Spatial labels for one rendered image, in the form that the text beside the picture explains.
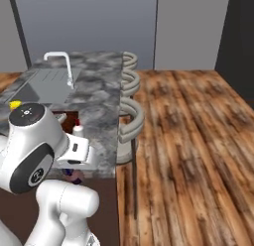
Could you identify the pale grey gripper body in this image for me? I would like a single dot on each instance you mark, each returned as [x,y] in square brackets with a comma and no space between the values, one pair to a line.
[94,159]

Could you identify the brown counter island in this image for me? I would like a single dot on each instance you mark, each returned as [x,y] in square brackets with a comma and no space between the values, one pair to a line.
[105,210]

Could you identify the pink and blue drink can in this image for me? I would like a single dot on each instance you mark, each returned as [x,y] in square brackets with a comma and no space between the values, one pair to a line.
[75,176]

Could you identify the grey steel sink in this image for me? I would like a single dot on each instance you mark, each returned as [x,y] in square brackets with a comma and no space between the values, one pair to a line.
[46,86]

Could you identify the beige bar stool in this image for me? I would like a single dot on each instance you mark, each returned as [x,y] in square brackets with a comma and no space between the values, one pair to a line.
[131,124]
[130,61]
[131,82]

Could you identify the white bottle with red cap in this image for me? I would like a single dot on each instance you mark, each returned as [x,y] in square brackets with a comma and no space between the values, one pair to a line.
[78,130]

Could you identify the white sink tap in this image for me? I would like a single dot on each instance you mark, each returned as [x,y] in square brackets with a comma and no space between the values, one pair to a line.
[68,68]

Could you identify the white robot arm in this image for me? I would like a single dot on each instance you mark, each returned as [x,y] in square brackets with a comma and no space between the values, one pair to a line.
[31,147]

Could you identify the pale grey cup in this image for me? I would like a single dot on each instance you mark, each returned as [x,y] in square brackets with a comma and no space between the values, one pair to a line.
[61,117]

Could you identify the black tall cabinet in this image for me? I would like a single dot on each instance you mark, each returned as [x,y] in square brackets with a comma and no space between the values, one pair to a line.
[236,45]

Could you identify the yellow lemon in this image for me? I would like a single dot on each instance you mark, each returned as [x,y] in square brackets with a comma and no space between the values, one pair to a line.
[15,105]

